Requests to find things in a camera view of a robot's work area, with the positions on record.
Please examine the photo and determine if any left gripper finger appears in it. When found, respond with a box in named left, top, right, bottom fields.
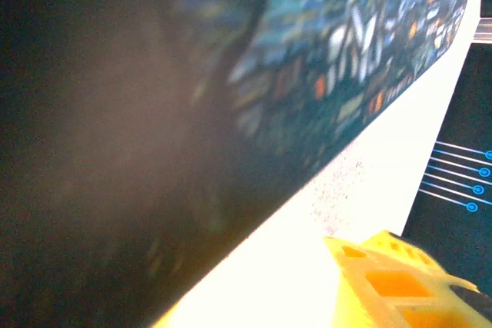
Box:
left=322, top=230, right=492, bottom=328

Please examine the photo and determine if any starry night tin box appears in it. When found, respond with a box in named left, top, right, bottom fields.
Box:
left=0, top=0, right=480, bottom=328

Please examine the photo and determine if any aluminium corner post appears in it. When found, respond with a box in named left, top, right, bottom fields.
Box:
left=471, top=17, right=492, bottom=43

